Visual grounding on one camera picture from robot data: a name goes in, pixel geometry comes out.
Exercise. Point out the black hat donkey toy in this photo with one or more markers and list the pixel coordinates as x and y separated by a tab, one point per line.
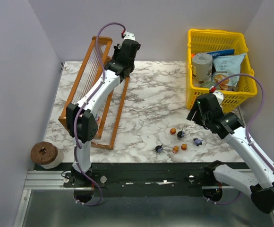
159	148
180	134

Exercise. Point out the brown tiered acrylic shelf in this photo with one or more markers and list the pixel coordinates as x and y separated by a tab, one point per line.
90	71

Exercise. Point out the grey cylindrical canister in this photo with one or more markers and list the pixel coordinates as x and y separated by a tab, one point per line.
202	66

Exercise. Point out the dark blue box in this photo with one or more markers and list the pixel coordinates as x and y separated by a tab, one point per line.
218	53

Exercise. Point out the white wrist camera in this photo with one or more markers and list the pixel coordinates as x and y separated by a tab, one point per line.
218	94
127	36

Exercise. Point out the orange bear toy front left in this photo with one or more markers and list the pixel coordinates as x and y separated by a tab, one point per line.
175	149

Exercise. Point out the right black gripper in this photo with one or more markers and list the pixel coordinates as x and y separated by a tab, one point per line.
197	114

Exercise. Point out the light blue chips bag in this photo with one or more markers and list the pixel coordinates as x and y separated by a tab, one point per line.
225	66

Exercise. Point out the orange bear toy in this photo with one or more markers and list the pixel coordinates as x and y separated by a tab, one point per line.
175	149
172	131
184	146

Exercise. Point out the orange bear toy front right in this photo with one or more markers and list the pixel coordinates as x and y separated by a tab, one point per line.
184	146

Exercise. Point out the purple donkey toy lying down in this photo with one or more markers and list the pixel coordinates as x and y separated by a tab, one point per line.
197	141

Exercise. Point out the black hat donkey toy back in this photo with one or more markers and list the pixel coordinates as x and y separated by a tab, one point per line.
180	134

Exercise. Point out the brown topped white roll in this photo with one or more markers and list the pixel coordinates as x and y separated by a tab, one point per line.
46	155

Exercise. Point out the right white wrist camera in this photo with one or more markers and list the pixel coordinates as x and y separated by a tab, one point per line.
218	94

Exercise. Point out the orange bear toy back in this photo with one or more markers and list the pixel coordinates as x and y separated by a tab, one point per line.
172	131

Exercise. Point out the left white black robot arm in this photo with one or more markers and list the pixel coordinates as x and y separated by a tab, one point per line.
80	117

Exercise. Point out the black hat donkey toy front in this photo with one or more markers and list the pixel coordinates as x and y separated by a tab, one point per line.
159	148

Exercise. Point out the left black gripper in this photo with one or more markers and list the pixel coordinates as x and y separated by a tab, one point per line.
117	54

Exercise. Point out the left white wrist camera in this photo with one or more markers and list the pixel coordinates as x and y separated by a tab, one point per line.
127	36

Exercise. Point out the green round item in basket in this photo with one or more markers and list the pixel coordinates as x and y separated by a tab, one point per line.
208	84

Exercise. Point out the yellow plastic basket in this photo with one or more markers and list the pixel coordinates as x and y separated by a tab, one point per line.
202	41

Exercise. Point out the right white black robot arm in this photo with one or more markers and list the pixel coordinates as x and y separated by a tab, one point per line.
259	188

